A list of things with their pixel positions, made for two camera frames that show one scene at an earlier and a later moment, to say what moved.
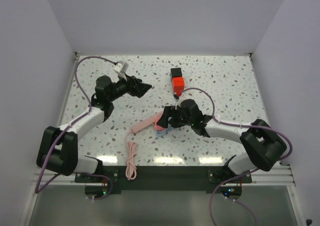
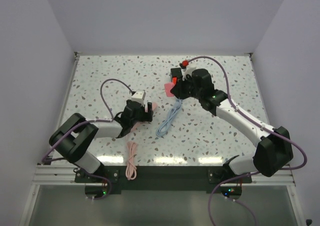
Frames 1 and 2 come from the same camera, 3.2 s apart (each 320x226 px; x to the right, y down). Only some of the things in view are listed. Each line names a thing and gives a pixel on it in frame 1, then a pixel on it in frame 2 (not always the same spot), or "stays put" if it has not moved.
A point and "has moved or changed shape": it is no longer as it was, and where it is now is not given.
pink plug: x=158 y=127 has moved or changed shape
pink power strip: x=152 y=120 to x=137 y=125
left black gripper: x=135 y=87 to x=146 y=116
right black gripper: x=163 y=120 to x=177 y=90
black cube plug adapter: x=176 y=72 stays put
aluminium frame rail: x=282 y=175 stays put
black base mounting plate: x=163 y=178 stays put
